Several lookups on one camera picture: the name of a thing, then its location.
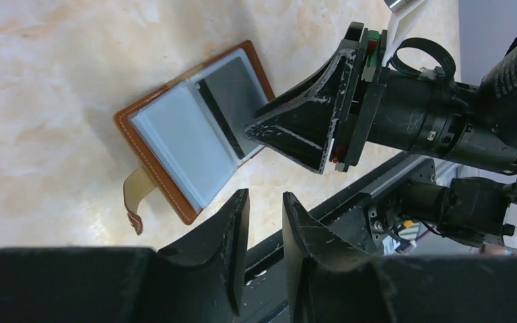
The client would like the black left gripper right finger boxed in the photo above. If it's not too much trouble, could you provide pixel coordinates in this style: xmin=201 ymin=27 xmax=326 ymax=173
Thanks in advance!
xmin=282 ymin=192 xmax=517 ymax=322

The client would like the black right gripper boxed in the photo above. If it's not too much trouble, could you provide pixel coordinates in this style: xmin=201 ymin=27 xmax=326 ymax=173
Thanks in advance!
xmin=245 ymin=22 xmax=479 ymax=174

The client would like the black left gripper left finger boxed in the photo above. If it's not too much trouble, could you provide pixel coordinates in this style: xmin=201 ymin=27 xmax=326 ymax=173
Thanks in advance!
xmin=0 ymin=189 xmax=250 ymax=322

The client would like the grey black credit card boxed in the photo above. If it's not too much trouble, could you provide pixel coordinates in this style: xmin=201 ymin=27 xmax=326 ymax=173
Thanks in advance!
xmin=196 ymin=57 xmax=267 ymax=160

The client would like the brown leather card holder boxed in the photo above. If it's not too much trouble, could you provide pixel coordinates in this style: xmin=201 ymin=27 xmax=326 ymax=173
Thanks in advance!
xmin=114 ymin=40 xmax=275 ymax=234

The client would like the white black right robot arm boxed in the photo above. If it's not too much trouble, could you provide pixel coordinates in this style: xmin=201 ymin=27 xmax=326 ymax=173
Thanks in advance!
xmin=244 ymin=22 xmax=517 ymax=250

